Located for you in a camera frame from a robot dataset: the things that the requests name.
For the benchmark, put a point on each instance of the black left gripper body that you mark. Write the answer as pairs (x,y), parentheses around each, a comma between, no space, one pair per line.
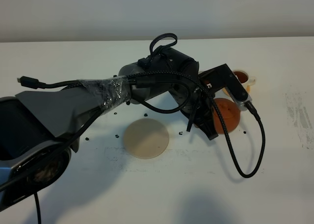
(196,105)

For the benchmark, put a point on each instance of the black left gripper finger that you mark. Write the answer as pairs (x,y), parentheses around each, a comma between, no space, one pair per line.
(205,122)

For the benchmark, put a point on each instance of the brown clay teapot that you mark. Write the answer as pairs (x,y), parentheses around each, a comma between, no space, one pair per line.
(230,114)

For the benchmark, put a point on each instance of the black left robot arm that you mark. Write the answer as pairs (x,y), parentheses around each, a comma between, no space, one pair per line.
(41,127)

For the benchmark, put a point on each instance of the beige teapot coaster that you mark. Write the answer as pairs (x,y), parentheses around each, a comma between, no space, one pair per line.
(146,138)

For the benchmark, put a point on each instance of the right orange coaster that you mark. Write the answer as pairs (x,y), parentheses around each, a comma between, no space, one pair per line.
(237,92)

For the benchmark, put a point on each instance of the right white teacup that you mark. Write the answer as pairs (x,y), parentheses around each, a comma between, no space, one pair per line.
(246,80)

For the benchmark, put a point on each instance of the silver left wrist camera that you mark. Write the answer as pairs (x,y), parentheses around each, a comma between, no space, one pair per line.
(224,77)

